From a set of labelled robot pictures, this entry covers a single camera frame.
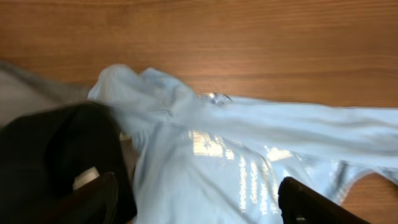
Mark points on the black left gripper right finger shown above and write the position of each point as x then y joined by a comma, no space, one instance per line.
300,204

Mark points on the light blue printed t-shirt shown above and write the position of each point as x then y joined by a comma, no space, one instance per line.
221,159

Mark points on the grey folded garment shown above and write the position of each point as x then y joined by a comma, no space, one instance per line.
23,92

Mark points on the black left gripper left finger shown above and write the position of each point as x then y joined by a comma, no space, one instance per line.
95,202

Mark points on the black folded garment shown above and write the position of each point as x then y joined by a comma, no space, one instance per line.
47,156

